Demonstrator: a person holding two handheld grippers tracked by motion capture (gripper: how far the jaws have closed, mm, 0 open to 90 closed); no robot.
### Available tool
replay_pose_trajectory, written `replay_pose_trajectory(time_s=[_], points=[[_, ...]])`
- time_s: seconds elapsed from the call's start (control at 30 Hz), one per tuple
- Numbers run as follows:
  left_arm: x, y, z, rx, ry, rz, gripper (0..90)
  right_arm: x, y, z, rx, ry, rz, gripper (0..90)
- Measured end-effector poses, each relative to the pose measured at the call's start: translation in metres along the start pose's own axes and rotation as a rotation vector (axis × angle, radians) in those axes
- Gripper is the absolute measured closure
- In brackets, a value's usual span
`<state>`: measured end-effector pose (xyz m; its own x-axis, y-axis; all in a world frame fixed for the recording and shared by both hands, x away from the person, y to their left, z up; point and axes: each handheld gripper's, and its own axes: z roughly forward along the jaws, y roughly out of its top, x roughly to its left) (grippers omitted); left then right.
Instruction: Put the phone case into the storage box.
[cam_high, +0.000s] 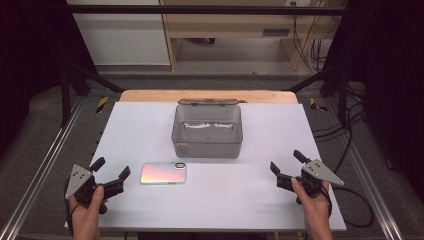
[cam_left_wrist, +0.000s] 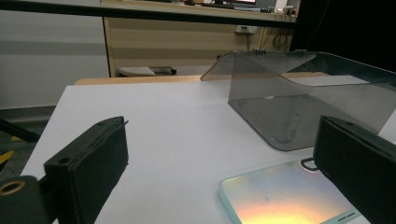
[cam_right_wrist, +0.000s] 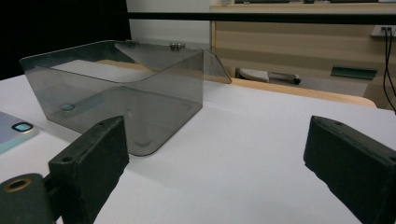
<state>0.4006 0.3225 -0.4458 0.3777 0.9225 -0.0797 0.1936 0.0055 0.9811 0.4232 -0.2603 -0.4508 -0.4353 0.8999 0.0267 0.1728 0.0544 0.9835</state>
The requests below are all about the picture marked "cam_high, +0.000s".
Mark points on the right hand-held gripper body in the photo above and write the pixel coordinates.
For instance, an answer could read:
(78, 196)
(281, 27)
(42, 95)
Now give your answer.
(315, 176)

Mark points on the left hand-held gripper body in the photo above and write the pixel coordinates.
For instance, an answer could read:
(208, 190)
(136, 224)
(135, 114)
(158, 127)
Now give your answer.
(83, 186)

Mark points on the iridescent smartphone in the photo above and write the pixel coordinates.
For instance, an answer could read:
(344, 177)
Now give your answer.
(163, 173)

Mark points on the transparent grey storage box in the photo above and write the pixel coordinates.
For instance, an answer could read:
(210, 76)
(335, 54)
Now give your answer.
(206, 133)

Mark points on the person's left hand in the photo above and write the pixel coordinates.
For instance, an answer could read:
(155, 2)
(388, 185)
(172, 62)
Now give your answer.
(87, 216)

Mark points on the person's right hand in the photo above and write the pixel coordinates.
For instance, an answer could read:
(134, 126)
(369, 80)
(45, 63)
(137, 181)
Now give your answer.
(313, 210)

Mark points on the yellow black floor tape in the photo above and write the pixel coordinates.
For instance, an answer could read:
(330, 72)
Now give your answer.
(102, 104)
(314, 104)

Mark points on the white table board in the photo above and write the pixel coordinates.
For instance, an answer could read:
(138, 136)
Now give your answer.
(216, 200)

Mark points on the wooden table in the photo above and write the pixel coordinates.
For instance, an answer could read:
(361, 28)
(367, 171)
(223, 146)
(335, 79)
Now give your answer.
(150, 96)

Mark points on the black curtain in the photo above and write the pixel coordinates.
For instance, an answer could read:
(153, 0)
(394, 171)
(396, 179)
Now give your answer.
(30, 60)
(393, 83)

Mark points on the white cabinet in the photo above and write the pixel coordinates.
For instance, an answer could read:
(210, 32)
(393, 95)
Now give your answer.
(123, 36)

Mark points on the light wooden desk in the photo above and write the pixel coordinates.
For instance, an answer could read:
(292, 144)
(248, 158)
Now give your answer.
(226, 23)

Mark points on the aluminium floor rail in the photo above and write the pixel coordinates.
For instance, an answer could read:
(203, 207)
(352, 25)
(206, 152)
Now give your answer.
(370, 183)
(36, 170)

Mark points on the black metal frame leg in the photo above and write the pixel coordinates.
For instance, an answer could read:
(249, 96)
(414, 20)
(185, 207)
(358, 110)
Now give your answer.
(66, 96)
(342, 96)

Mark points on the black horizontal frame bar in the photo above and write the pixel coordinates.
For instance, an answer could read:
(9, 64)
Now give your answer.
(200, 9)

